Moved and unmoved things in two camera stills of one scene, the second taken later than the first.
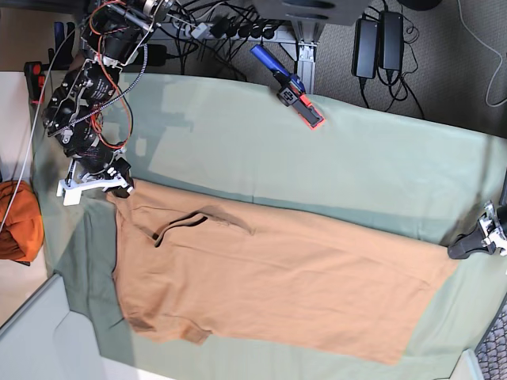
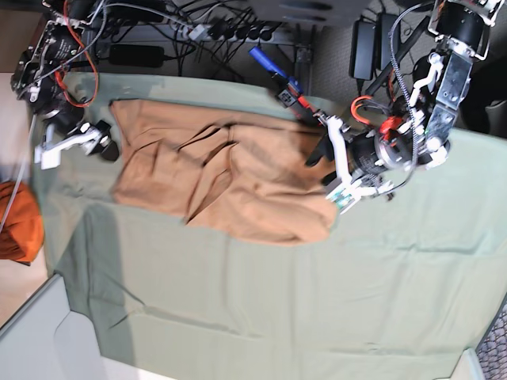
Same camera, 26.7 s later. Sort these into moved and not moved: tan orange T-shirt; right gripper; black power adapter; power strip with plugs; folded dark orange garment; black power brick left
Moved: right gripper; tan orange T-shirt
Not moved: black power brick left; folded dark orange garment; black power adapter; power strip with plugs
